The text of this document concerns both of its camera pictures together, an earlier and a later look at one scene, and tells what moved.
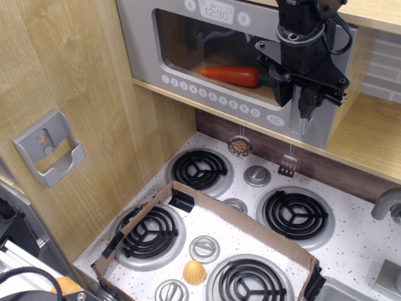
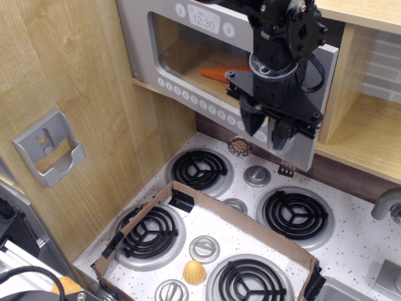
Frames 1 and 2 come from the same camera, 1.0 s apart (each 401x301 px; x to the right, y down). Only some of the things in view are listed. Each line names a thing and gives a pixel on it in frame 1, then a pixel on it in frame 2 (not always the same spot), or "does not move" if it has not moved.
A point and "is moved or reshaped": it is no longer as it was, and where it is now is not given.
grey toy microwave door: [205, 50] is moved or reshaped
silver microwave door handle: [297, 124] is moved or reshaped
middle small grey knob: [237, 204] does not move
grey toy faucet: [389, 201] does not move
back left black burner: [198, 170] does not move
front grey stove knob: [172, 290] does not move
